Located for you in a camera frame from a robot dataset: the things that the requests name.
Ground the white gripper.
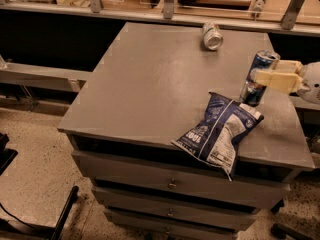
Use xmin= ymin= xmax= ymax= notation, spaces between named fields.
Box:
xmin=254 ymin=60 xmax=320 ymax=104

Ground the blue silver redbull can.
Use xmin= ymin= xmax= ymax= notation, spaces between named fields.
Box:
xmin=240 ymin=50 xmax=280 ymax=107

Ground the blue chip bag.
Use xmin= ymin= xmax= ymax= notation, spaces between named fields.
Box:
xmin=172 ymin=92 xmax=264 ymax=181

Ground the grey drawer cabinet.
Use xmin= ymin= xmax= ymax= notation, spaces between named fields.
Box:
xmin=57 ymin=21 xmax=316 ymax=240

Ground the middle cabinet drawer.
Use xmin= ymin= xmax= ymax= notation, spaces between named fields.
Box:
xmin=92 ymin=186 xmax=256 ymax=231

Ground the cabinet drawer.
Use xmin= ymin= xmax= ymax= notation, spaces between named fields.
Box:
xmin=104 ymin=209 xmax=237 ymax=240
xmin=72 ymin=150 xmax=290 ymax=209
xmin=92 ymin=186 xmax=256 ymax=231

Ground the black chair base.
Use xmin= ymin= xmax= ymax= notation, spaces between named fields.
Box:
xmin=270 ymin=223 xmax=313 ymax=240

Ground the top cabinet drawer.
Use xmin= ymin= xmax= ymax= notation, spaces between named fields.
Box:
xmin=72 ymin=150 xmax=290 ymax=209

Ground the bottom cabinet drawer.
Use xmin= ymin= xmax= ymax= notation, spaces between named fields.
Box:
xmin=104 ymin=209 xmax=237 ymax=240

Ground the black chair leg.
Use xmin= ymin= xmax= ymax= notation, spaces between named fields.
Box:
xmin=50 ymin=186 xmax=79 ymax=240

